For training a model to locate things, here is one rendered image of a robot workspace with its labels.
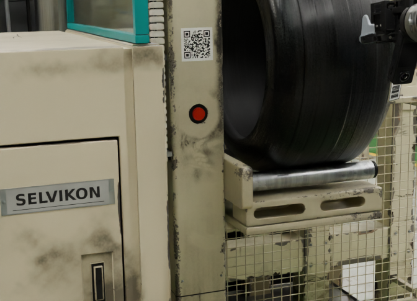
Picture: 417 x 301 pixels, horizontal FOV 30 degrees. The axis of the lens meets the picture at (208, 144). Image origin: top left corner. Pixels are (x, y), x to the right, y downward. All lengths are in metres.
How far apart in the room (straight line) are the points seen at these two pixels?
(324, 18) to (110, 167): 0.78
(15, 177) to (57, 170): 0.05
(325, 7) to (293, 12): 0.07
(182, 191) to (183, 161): 0.07
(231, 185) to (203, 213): 0.10
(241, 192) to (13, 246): 0.80
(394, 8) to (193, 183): 0.62
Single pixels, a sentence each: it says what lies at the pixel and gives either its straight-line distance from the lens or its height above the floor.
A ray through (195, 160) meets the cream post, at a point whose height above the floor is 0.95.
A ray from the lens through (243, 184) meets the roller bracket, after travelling 1.75.
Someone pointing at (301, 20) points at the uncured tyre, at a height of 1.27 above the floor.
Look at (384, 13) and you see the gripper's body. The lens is 1.58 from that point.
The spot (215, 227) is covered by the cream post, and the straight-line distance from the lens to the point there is 1.87.
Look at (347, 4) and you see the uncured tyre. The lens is 1.73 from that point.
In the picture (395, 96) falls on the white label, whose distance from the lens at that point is 1.81.
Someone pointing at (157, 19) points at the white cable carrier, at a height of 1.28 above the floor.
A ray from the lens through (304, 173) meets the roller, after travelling 1.85.
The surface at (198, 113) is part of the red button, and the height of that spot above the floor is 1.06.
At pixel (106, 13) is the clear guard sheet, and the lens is 1.24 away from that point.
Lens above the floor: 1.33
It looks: 11 degrees down
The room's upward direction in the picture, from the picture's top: 1 degrees counter-clockwise
